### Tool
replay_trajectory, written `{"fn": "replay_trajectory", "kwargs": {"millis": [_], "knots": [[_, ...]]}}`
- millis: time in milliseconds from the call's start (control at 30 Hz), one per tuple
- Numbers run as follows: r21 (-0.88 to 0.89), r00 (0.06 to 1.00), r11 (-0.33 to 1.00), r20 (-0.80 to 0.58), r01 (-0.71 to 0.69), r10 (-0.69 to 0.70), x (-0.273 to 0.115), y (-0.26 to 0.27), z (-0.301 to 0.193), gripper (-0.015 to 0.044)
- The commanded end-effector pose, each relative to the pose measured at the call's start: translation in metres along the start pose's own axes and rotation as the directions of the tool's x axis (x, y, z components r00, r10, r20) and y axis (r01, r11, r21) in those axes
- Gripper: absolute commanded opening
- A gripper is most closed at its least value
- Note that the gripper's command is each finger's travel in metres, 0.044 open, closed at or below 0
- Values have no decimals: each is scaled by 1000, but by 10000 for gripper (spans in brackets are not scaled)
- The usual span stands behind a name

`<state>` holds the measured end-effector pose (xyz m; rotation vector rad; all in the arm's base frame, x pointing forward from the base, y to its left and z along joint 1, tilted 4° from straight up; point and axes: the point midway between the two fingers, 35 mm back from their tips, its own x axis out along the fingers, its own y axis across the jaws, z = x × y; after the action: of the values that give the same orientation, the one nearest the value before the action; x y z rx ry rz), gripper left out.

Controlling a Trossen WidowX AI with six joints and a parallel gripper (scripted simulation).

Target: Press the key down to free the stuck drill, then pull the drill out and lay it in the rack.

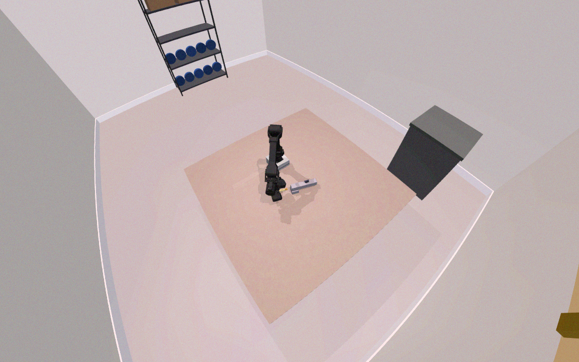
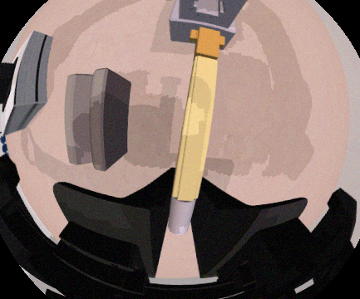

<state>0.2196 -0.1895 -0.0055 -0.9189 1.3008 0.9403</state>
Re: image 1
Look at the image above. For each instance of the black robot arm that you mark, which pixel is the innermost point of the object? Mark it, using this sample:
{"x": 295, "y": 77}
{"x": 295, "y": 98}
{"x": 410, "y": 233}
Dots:
{"x": 275, "y": 156}

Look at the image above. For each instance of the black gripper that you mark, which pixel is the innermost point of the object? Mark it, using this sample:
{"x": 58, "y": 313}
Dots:
{"x": 277, "y": 196}

